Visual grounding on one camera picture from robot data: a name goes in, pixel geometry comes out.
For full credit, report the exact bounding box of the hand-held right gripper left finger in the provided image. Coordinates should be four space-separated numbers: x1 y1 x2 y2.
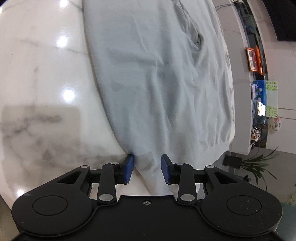
57 155 134 206

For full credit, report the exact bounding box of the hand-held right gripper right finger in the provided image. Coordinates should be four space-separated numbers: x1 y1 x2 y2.
161 154 241 205

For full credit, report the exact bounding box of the light grey sweatshirt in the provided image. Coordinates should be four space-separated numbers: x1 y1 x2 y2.
82 0 235 195

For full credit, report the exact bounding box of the long-leaf potted plant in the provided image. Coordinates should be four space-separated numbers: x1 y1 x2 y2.
223 147 279 186

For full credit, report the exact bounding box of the blue glass jar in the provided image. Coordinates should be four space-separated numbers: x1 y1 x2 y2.
253 115 269 127

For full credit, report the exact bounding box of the marble television console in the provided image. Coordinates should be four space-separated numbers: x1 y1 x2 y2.
213 0 270 156

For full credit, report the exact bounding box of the small photo print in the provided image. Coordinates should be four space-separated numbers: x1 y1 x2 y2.
256 102 267 115

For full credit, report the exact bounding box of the round paper fan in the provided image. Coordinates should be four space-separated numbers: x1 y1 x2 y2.
268 116 283 135

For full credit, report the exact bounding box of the lotus pond painting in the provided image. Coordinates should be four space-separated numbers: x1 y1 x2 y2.
250 80 278 118

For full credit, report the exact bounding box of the black wall television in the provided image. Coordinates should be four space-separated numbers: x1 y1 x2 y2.
264 0 296 42

